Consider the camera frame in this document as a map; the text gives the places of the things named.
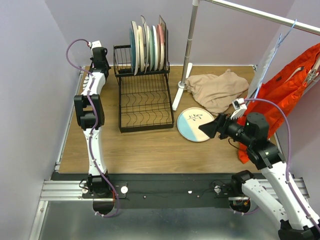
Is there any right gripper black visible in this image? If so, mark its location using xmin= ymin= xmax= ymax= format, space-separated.
xmin=198 ymin=111 xmax=254 ymax=146

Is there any cream blue leaf plate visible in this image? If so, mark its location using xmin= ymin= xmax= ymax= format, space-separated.
xmin=177 ymin=107 xmax=215 ymax=142

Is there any white blue striped plate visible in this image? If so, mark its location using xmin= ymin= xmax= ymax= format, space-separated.
xmin=81 ymin=74 xmax=90 ymax=95

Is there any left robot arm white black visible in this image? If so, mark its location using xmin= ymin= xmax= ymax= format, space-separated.
xmin=74 ymin=44 xmax=111 ymax=198

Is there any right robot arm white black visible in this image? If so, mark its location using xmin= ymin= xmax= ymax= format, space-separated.
xmin=198 ymin=112 xmax=320 ymax=240

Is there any silver clothes rack stand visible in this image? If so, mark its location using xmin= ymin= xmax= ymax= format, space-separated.
xmin=172 ymin=0 xmax=320 ymax=111

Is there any beige cloth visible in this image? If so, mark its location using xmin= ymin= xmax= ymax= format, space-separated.
xmin=184 ymin=69 xmax=249 ymax=115

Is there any grey cloth on hanger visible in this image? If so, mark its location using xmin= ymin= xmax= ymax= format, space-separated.
xmin=246 ymin=43 xmax=279 ymax=99

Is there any orange garment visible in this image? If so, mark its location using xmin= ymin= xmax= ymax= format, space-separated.
xmin=234 ymin=42 xmax=320 ymax=165

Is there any large white black-rimmed plate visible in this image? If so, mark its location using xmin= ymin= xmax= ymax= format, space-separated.
xmin=131 ymin=21 xmax=140 ymax=76

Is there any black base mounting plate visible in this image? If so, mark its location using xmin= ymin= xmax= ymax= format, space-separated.
xmin=82 ymin=172 xmax=266 ymax=210

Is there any mint green plate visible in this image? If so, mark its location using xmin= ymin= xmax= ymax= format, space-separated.
xmin=149 ymin=26 xmax=155 ymax=71

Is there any pink plate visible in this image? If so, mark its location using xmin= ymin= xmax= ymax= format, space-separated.
xmin=156 ymin=24 xmax=165 ymax=71

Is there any teal scalloped plate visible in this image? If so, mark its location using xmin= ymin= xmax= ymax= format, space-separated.
xmin=129 ymin=28 xmax=136 ymax=73

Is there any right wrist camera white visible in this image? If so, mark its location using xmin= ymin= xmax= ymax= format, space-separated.
xmin=230 ymin=98 xmax=247 ymax=120

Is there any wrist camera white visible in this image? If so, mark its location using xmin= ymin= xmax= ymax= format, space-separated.
xmin=87 ymin=40 xmax=102 ymax=50
xmin=230 ymin=98 xmax=247 ymax=120

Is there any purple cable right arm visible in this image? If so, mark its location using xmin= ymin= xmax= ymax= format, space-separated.
xmin=244 ymin=97 xmax=320 ymax=233

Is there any black wire dish rack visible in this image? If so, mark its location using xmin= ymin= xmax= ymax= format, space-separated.
xmin=113 ymin=29 xmax=175 ymax=133

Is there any blue wire hanger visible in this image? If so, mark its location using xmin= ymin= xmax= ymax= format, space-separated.
xmin=247 ymin=19 xmax=297 ymax=99

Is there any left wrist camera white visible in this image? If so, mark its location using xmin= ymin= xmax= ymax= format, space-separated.
xmin=87 ymin=40 xmax=102 ymax=50

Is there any aluminium rail frame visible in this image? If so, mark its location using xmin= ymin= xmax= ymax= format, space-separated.
xmin=27 ymin=65 xmax=320 ymax=240

